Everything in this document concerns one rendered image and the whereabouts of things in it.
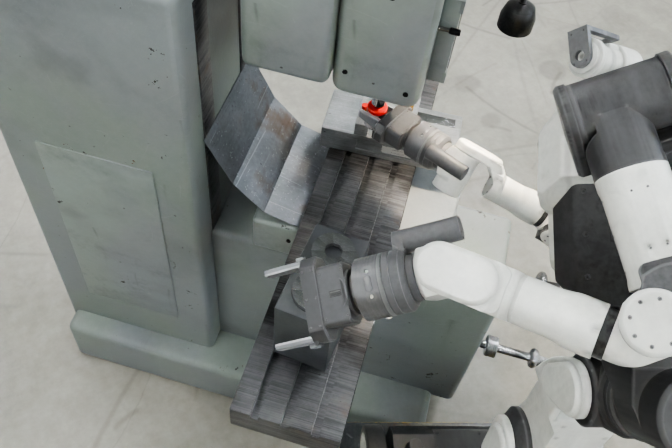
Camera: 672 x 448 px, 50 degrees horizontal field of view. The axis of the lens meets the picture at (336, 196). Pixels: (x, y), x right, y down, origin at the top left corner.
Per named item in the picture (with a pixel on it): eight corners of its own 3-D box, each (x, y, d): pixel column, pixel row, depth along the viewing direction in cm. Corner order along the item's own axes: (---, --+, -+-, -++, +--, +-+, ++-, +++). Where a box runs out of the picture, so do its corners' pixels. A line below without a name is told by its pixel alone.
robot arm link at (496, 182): (458, 134, 159) (510, 163, 161) (437, 168, 162) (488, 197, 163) (462, 139, 153) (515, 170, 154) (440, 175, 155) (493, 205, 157)
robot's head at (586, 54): (632, 78, 113) (627, 32, 114) (599, 68, 108) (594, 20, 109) (597, 89, 118) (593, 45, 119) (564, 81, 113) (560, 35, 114)
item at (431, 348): (468, 319, 252) (516, 217, 205) (453, 403, 232) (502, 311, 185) (250, 257, 260) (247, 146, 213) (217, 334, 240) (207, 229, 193)
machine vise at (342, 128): (457, 134, 195) (466, 105, 187) (450, 175, 186) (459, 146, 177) (332, 106, 198) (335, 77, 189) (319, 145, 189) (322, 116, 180)
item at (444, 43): (447, 72, 154) (469, -11, 138) (443, 84, 152) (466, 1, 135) (429, 67, 155) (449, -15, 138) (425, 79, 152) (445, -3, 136)
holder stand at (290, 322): (361, 288, 163) (371, 238, 147) (325, 372, 149) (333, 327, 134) (311, 270, 165) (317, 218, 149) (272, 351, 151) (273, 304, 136)
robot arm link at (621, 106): (687, 165, 92) (653, 71, 96) (695, 147, 84) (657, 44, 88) (595, 191, 96) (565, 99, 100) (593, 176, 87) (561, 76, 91)
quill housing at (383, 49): (433, 54, 162) (465, -76, 137) (415, 116, 149) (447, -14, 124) (352, 34, 164) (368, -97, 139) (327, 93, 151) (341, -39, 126)
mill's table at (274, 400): (442, 70, 223) (447, 50, 217) (337, 456, 147) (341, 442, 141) (370, 52, 225) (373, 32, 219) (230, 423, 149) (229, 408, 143)
